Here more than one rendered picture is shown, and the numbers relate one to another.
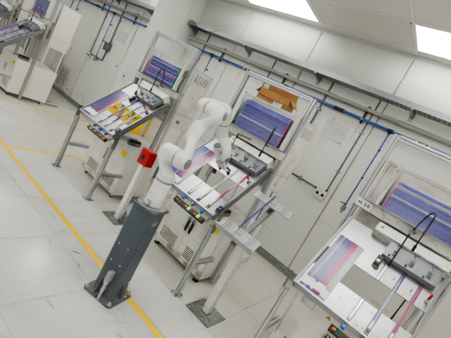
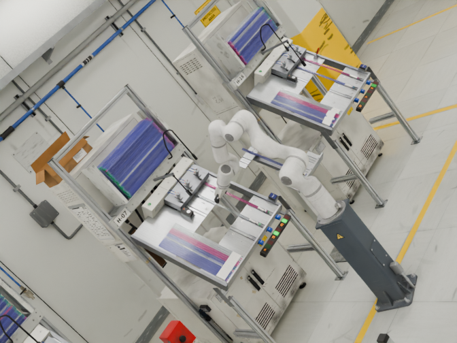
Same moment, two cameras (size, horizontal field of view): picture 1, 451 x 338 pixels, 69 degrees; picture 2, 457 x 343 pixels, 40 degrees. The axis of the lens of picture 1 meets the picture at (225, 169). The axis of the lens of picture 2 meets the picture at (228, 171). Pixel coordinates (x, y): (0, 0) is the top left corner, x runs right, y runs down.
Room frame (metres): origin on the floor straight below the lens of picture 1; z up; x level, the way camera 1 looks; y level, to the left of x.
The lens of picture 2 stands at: (1.00, 3.38, 2.35)
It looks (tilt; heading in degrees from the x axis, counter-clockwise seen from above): 18 degrees down; 294
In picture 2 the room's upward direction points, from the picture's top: 41 degrees counter-clockwise
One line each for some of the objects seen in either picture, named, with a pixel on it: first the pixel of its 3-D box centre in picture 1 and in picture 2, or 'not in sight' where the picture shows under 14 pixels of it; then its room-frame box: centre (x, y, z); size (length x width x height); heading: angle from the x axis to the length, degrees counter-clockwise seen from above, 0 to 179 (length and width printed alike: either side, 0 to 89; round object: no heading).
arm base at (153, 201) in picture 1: (157, 193); (322, 201); (2.06, 0.31, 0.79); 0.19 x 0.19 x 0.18
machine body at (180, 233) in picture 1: (205, 232); (234, 288); (3.15, -0.13, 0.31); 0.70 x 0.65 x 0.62; 58
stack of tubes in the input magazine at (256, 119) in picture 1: (264, 123); (135, 158); (3.01, -0.11, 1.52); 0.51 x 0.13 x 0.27; 58
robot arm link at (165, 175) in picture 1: (168, 162); (298, 178); (2.07, 0.34, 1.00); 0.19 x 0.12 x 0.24; 65
